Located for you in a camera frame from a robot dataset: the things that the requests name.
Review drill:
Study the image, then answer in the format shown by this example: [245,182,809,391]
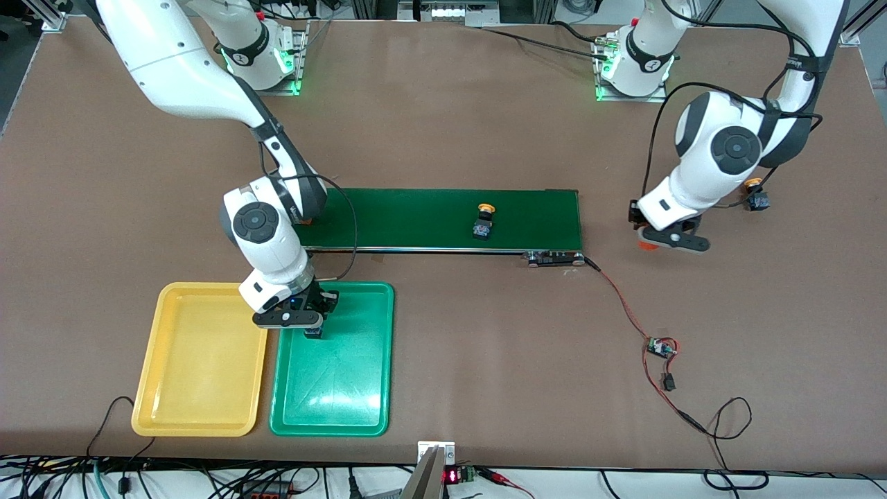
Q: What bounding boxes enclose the green conveyor belt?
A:
[291,185,587,270]

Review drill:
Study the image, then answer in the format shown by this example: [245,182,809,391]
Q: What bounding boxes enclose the aluminium extrusion frame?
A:
[350,0,559,28]

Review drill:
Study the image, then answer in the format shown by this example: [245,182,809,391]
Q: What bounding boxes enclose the yellow push button switch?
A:
[473,203,497,241]
[741,177,772,213]

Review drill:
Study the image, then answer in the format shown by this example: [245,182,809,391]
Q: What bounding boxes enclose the yellow plastic tray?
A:
[131,281,273,438]

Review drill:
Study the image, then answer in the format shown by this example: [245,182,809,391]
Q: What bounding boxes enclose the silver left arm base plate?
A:
[595,35,669,103]

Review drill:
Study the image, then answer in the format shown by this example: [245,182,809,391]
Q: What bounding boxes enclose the black looped cable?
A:
[700,396,770,491]

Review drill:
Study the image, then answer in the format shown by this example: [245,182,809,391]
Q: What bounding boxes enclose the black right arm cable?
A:
[258,135,359,281]

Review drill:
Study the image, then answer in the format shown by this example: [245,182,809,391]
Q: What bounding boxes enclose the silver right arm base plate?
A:
[229,19,306,96]

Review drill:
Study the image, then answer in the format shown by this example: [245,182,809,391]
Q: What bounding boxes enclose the black table cable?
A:
[478,21,614,62]

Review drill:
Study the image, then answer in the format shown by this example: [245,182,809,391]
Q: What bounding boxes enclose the red test lead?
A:
[478,467,536,499]

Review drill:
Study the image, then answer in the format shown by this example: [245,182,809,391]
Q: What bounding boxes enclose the thin black cable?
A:
[85,395,157,459]

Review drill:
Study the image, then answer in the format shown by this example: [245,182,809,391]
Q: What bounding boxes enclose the aluminium corner post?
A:
[838,0,887,46]
[38,0,70,33]

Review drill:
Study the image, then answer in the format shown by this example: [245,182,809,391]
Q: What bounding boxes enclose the green plastic tray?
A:
[269,281,396,438]

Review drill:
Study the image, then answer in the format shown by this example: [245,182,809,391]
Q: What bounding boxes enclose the red and black wire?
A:
[584,256,709,436]

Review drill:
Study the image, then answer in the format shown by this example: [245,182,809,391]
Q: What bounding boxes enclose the black power strip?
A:
[239,480,295,499]

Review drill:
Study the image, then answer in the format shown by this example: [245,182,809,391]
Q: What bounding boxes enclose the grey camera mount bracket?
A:
[401,441,457,499]

